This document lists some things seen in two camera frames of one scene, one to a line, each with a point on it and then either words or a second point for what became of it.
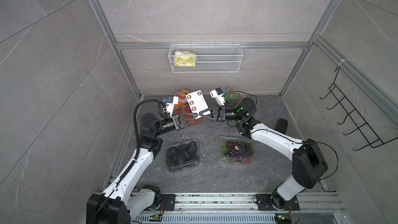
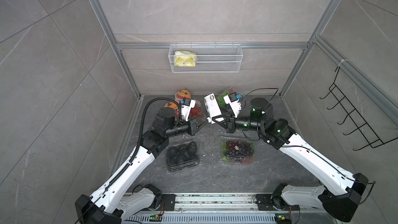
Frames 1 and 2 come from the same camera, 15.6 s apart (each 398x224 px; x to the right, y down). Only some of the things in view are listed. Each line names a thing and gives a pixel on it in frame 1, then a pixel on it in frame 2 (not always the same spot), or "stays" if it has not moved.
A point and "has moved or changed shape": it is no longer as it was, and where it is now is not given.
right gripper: x=221 y=116 to x=229 y=124
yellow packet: x=185 y=61 stays
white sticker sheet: x=197 y=102 has moved or changed shape
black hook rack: x=361 y=126 stays
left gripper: x=177 y=121 to x=193 y=128
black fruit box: x=182 y=155 stays
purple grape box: x=237 y=150 stays
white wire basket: x=211 y=58 stays
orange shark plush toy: x=183 y=106 stays
